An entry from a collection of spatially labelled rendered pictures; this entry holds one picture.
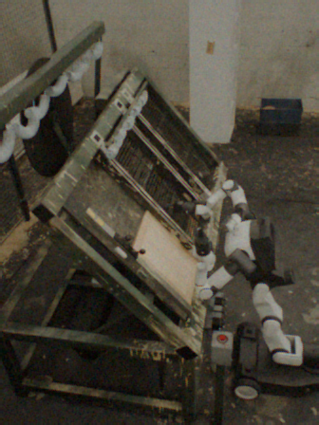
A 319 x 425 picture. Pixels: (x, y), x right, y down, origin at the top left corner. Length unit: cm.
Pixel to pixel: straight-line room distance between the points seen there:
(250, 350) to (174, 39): 550
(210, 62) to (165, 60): 177
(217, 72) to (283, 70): 168
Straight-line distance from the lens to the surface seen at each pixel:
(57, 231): 235
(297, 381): 357
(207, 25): 618
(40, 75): 296
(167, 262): 294
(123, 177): 292
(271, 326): 323
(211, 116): 656
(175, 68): 794
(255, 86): 783
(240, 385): 348
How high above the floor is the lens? 310
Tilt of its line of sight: 37 degrees down
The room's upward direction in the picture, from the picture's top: 4 degrees counter-clockwise
